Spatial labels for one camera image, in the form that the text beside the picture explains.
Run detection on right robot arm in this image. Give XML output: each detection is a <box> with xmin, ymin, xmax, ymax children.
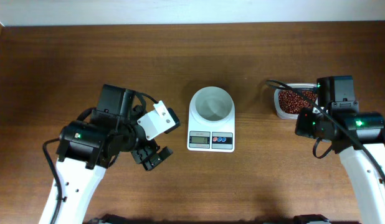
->
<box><xmin>295</xmin><ymin>76</ymin><xmax>385</xmax><ymax>223</ymax></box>

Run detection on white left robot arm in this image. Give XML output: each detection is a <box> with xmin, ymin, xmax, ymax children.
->
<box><xmin>39</xmin><ymin>85</ymin><xmax>180</xmax><ymax>223</ymax></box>

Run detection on white digital kitchen scale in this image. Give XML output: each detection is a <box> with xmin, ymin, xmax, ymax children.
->
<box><xmin>187</xmin><ymin>96</ymin><xmax>235</xmax><ymax>152</ymax></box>

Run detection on red beans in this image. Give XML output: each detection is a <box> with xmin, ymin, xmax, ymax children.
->
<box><xmin>278</xmin><ymin>90</ymin><xmax>313</xmax><ymax>114</ymax></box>

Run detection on clear plastic container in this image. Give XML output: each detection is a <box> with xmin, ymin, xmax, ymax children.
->
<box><xmin>274</xmin><ymin>83</ymin><xmax>317</xmax><ymax>119</ymax></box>

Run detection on white round bowl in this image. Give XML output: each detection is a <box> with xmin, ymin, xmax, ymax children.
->
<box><xmin>193</xmin><ymin>86</ymin><xmax>234</xmax><ymax>121</ymax></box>

